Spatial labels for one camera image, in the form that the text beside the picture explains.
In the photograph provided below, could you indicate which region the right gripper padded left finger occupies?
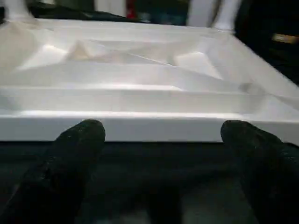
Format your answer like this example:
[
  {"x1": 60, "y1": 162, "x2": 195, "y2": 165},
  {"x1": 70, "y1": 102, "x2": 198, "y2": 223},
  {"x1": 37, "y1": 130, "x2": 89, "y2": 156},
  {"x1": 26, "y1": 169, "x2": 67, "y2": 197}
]
[{"x1": 0, "y1": 119, "x2": 107, "y2": 224}]

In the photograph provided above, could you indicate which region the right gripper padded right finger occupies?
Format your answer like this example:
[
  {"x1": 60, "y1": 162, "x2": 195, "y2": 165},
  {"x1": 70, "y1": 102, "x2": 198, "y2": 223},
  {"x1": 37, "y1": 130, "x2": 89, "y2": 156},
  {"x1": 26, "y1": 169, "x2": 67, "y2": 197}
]
[{"x1": 221, "y1": 120, "x2": 299, "y2": 224}]

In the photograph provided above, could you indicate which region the white plastic table top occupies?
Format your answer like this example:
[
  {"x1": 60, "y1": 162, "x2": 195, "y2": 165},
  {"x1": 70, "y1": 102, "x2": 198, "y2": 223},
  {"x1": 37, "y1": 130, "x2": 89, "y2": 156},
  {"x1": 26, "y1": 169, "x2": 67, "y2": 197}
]
[{"x1": 0, "y1": 18, "x2": 299, "y2": 146}]

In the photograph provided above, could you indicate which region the white plastic table leg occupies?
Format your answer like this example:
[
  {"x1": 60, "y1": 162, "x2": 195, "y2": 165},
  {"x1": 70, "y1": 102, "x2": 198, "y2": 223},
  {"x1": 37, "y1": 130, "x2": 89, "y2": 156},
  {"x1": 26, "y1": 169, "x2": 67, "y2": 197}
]
[
  {"x1": 214, "y1": 0, "x2": 243, "y2": 32},
  {"x1": 2, "y1": 0, "x2": 36, "y2": 21}
]

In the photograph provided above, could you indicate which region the black plastic mat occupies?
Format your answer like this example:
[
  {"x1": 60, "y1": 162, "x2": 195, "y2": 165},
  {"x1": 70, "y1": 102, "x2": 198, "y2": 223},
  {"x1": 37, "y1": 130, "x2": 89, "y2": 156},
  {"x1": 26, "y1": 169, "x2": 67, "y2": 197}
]
[{"x1": 0, "y1": 0, "x2": 299, "y2": 224}]

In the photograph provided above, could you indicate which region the small red bottle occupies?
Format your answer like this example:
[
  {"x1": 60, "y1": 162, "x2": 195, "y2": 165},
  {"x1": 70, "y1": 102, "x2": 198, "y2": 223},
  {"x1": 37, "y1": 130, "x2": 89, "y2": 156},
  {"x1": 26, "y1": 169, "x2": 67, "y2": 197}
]
[{"x1": 126, "y1": 0, "x2": 138, "y2": 20}]

